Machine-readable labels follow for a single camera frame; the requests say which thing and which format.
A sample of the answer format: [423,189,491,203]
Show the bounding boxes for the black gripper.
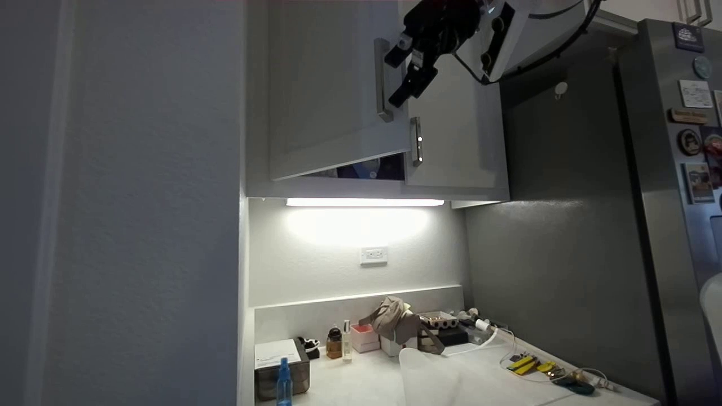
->
[384,0,483,111]

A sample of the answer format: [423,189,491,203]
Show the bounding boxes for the silver cabinet door handle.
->
[371,37,397,125]

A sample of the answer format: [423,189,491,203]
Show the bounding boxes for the refrigerator door handle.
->
[409,116,427,170]

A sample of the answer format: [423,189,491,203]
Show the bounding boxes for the under-cabinet light strip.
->
[283,196,448,210]

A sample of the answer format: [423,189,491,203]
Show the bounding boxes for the blue packet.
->
[337,158,379,184]

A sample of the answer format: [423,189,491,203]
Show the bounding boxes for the stainless steel refrigerator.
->
[458,19,722,406]

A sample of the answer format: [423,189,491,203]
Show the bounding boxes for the brown crumpled cloth pile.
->
[371,296,423,350]

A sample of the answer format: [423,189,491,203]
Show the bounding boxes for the black box with holes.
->
[421,309,474,350]

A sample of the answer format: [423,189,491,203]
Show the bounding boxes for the pink box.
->
[350,320,384,355]

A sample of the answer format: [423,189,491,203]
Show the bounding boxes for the slim white bottle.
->
[340,319,353,363]

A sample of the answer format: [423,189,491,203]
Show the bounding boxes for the blue white magnet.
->
[670,21,706,54]

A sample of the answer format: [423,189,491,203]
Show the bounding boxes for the small amber bottle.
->
[324,326,348,361]

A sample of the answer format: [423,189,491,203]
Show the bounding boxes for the brown bar magnet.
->
[667,109,720,129]

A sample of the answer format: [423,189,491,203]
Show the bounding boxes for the white square magnet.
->
[679,78,717,114]

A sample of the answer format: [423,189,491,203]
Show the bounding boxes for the round dark magnet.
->
[676,126,706,158]

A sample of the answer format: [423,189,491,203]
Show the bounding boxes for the round pale magnet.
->
[691,52,714,82]

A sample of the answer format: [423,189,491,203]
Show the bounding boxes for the Los Angeles poster magnet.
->
[680,161,720,206]

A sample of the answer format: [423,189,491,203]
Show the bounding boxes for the white sheet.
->
[397,338,561,406]

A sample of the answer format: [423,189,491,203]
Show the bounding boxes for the red pink fridge magnet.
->
[701,125,722,193]

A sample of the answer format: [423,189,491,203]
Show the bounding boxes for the dark metal box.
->
[252,337,314,402]

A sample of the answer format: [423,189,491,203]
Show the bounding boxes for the blue plastic bottle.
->
[275,355,295,406]

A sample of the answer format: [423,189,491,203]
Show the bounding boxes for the white wall cabinet frame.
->
[243,0,515,203]

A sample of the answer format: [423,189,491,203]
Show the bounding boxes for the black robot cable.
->
[448,0,604,87]

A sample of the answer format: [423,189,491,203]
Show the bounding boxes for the white wall outlet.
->
[358,244,392,268]

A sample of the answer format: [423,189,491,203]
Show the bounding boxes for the white cabinet with paired handles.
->
[594,0,722,37]

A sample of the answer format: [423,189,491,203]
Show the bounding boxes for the white cable with plug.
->
[467,305,521,350]

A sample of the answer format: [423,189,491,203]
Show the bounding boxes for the yellow handled pliers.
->
[507,352,543,376]

